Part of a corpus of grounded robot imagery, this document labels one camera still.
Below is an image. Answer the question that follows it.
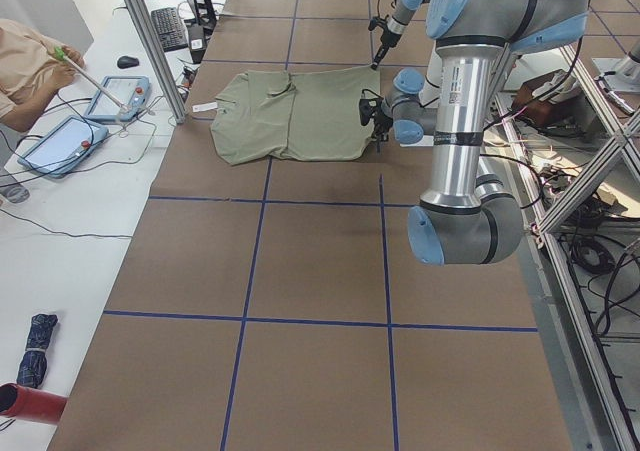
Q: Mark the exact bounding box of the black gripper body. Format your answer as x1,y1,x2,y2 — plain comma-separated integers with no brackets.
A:
368,98,393,139
374,30,400,64

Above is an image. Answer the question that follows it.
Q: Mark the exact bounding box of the olive green long-sleeve shirt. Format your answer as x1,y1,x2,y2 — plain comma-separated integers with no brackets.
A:
211,66,380,165

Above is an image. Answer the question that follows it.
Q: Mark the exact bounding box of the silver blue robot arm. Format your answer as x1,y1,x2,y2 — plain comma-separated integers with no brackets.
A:
368,0,431,70
359,0,590,265

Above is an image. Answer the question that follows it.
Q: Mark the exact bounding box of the white paper price tag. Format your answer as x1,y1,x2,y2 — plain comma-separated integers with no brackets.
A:
192,101,218,113

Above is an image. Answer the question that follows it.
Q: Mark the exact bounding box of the brown box on rack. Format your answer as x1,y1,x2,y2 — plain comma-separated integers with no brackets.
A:
512,69,583,127

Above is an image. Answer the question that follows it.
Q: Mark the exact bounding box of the black computer keyboard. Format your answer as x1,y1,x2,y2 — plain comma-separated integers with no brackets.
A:
150,7,188,52

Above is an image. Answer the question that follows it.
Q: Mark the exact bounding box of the far blue teach pendant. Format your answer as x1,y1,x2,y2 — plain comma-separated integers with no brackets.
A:
84,76,151,124

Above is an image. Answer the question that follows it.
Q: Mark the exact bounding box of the blue teach pendant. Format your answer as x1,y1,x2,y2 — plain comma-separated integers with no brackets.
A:
84,76,151,124
18,116,109,178

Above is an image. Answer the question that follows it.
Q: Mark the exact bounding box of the black computer mouse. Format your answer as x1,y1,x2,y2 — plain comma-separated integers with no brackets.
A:
116,55,139,69

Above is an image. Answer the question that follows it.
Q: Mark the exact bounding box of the near blue teach pendant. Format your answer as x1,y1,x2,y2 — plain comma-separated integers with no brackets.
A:
18,116,109,178

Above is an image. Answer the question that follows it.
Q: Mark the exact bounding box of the metal reacher grabber tool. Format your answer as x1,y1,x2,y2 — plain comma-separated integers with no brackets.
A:
52,45,151,127

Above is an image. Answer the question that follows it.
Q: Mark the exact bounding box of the person in beige shirt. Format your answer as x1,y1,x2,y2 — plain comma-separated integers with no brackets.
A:
1,18,85,133

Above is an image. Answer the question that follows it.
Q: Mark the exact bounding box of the folded dark blue umbrella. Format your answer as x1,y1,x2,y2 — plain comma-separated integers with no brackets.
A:
16,314,58,389

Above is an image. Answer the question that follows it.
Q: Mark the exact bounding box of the red cylinder bottle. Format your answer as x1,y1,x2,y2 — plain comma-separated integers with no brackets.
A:
1,383,67,425

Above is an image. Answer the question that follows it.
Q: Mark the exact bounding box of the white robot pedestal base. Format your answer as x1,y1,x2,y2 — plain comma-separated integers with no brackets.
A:
419,47,442,108

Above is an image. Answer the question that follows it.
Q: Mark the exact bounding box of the aluminium frame post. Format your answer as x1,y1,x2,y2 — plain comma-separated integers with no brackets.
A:
124,0,186,124

